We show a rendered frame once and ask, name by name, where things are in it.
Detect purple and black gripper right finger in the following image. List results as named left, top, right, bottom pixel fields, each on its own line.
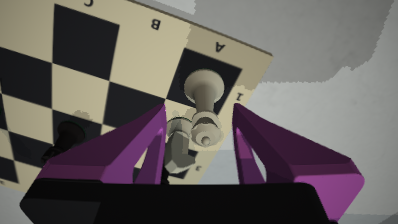
left=232, top=103, right=365, bottom=223

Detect black and cream chessboard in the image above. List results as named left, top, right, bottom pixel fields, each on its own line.
left=0, top=0, right=274, bottom=193

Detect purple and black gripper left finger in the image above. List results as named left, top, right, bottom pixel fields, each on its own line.
left=34, top=104, right=167, bottom=184

